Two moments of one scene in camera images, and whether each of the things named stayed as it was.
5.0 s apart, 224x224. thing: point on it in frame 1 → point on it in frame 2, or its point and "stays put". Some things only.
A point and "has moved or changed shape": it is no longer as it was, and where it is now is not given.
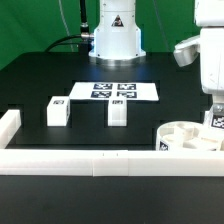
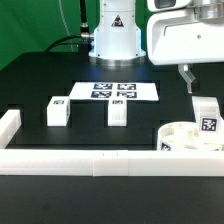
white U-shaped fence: [100, 162] stays put
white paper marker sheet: [102, 91] stays put
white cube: [117, 112] stays put
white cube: [215, 121] has moved or changed shape
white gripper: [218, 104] → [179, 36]
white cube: [58, 111] stays put
